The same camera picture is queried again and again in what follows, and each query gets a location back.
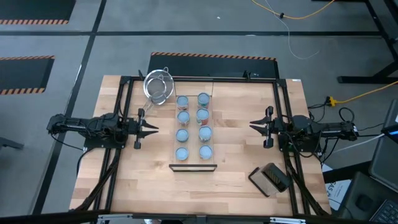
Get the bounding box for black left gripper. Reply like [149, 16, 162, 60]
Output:
[123, 107, 159, 149]

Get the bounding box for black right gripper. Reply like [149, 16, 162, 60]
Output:
[249, 106, 284, 149]

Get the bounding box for white and red label can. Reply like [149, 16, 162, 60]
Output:
[175, 128, 190, 144]

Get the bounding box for teal label can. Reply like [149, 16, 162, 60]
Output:
[177, 110, 191, 127]

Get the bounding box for plain tin can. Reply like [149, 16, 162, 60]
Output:
[175, 146, 190, 162]

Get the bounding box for diced tomatoes can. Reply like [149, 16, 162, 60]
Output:
[175, 95, 190, 111]

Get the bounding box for pink mixed fruit can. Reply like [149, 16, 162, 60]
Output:
[196, 108, 210, 126]

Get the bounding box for mixed vegetables can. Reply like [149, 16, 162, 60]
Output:
[198, 125, 213, 144]

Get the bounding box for mandarin oranges can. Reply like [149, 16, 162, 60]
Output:
[198, 144, 214, 161]

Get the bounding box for small metal mesh strainer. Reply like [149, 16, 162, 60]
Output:
[141, 90, 169, 114]

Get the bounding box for large metal mesh strainer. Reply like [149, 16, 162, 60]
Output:
[142, 67, 177, 106]

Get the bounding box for chicken soup can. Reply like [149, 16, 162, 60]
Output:
[197, 92, 211, 110]

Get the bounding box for black hazard-striped floor mat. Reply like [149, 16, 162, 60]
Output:
[146, 52, 280, 79]
[0, 0, 77, 25]
[0, 55, 56, 96]

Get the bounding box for black desk foot bar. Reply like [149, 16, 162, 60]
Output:
[322, 161, 373, 184]

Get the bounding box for white printed paper sheet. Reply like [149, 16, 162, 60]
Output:
[322, 163, 352, 212]

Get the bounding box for black equipment case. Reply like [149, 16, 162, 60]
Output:
[337, 170, 398, 224]

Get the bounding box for grey laptop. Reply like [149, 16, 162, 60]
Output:
[368, 133, 398, 194]

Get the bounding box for dark device with blue screen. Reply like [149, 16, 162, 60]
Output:
[381, 98, 398, 144]

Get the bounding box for grey furniture foot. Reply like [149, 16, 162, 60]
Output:
[0, 136, 25, 151]

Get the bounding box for black keyboard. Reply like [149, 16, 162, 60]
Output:
[369, 198, 398, 224]

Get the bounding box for wooden shelf with black frame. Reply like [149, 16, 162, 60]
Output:
[169, 95, 218, 173]

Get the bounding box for black aluminium table frame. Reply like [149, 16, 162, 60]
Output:
[70, 74, 332, 224]

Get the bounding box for thin white floor cable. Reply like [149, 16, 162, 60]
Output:
[263, 0, 322, 60]

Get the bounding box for thick white cable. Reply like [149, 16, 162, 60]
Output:
[334, 133, 386, 155]

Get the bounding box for yellow floor cable with connector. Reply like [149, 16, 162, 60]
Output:
[251, 0, 336, 20]

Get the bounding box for black desk leg frame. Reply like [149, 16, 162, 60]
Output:
[337, 0, 398, 85]

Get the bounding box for yellow extension cable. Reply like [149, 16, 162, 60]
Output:
[326, 80, 398, 107]

